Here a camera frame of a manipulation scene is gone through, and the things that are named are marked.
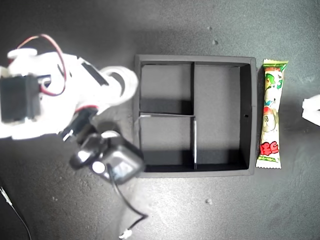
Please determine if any large white tape roll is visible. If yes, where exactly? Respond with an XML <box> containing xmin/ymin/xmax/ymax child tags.
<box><xmin>101</xmin><ymin>65</ymin><xmax>140</xmax><ymax>105</ymax></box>

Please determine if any small white tape roll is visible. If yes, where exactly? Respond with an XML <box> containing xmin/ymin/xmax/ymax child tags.
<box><xmin>100</xmin><ymin>130</ymin><xmax>121</xmax><ymax>140</ymax></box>

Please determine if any green printed snack bar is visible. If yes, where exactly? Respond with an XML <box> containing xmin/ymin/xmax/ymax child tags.
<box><xmin>255</xmin><ymin>58</ymin><xmax>290</xmax><ymax>170</ymax></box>

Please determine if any black tray with wells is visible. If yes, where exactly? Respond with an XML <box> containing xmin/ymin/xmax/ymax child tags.
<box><xmin>133</xmin><ymin>54</ymin><xmax>258</xmax><ymax>179</ymax></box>

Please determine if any black camera box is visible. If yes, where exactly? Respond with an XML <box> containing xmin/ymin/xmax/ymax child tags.
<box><xmin>69</xmin><ymin>133</ymin><xmax>145</xmax><ymax>185</ymax></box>

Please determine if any thin black wire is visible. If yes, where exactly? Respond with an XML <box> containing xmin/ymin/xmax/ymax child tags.
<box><xmin>0</xmin><ymin>186</ymin><xmax>32</xmax><ymax>240</ymax></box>

